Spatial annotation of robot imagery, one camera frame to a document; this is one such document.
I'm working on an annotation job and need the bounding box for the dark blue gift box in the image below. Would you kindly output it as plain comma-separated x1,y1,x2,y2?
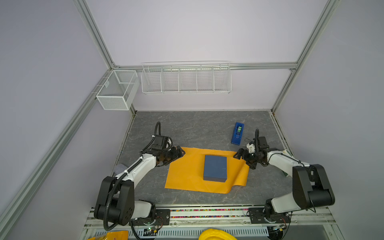
203,155,228,183

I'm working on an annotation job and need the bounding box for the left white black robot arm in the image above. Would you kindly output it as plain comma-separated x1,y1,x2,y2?
94,122,186,231

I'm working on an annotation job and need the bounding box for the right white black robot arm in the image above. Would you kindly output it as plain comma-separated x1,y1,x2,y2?
234,129,336,223

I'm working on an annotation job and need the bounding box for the blue tape dispenser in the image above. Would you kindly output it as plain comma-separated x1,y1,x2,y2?
231,122,244,146

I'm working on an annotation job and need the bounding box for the grey cloth at left edge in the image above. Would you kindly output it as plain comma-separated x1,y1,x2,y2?
114,163,128,176

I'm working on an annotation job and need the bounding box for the white mesh square basket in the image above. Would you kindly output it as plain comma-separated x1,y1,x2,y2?
97,70,140,111

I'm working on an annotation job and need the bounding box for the yellow hard hat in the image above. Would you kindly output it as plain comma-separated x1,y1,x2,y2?
199,229,237,240

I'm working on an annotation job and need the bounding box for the yellow plastic bag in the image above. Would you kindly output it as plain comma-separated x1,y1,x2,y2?
88,231,129,240

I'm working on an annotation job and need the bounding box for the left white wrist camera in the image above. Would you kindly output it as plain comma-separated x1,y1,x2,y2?
166,138,173,150

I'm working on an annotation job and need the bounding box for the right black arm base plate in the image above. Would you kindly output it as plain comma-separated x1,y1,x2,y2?
247,207,291,224

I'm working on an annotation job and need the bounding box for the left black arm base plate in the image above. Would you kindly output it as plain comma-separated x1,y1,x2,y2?
132,209,171,226

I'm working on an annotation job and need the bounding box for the long white wire basket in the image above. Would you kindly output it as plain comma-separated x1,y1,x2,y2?
141,61,232,94

